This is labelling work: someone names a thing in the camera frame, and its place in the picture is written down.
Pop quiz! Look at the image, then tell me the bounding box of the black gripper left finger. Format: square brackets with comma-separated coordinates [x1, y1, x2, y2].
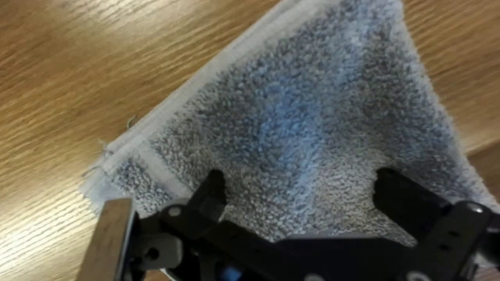
[136, 166, 278, 248]

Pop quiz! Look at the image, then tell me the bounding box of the grey terry cloth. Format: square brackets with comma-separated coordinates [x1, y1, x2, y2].
[83, 0, 500, 248]

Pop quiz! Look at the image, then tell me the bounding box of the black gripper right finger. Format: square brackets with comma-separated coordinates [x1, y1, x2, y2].
[372, 165, 500, 262]

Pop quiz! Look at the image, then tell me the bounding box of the silver metal mount plate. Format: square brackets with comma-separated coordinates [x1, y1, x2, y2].
[75, 196, 138, 281]

